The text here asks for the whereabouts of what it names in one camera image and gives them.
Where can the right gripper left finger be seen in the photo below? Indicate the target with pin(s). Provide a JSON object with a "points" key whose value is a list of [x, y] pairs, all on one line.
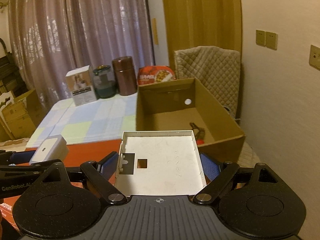
{"points": [[96, 181]]}

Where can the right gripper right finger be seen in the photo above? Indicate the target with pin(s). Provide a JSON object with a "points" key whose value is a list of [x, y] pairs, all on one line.
{"points": [[220, 176]]}

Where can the white square night light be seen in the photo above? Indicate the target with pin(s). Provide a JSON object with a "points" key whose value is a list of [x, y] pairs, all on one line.
{"points": [[53, 147]]}

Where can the white shallow plastic tray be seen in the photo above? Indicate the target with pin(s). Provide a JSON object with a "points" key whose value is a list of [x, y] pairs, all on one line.
{"points": [[159, 163]]}

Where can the dark metal trinket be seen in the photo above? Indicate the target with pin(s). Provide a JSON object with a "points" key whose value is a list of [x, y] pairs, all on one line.
{"points": [[199, 132]]}

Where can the stacked cardboard boxes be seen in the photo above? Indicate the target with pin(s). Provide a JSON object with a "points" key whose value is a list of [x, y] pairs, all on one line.
{"points": [[24, 115]]}

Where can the brown cardboard box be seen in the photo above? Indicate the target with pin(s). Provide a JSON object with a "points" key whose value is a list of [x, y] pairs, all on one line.
{"points": [[174, 105]]}

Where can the green glass jar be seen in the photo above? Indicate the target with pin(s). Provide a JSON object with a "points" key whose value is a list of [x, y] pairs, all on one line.
{"points": [[104, 81]]}

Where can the white product box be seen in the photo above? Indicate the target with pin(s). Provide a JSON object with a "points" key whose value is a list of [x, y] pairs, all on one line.
{"points": [[80, 84]]}

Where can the black folded cart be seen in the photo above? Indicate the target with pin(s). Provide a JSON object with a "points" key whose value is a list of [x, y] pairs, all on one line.
{"points": [[11, 80]]}

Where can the beige quilted chair cover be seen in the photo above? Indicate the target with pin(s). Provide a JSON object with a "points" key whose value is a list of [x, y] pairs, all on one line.
{"points": [[216, 68]]}

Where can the red instant rice meal box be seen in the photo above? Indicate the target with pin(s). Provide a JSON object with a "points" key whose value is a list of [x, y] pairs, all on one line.
{"points": [[155, 74]]}

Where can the brown cylindrical canister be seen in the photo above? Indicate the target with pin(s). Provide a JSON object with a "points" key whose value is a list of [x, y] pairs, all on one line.
{"points": [[125, 75]]}

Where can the pink curtain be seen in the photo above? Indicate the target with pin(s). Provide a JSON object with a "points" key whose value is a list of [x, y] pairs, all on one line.
{"points": [[51, 37]]}

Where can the wooden door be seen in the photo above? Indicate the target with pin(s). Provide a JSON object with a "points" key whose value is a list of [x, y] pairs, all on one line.
{"points": [[192, 23]]}

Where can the wall socket plate pair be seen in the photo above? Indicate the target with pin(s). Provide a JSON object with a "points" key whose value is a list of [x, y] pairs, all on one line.
{"points": [[266, 39]]}

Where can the single wall socket plate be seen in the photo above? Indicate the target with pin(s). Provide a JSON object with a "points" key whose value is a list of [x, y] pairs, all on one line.
{"points": [[314, 58]]}

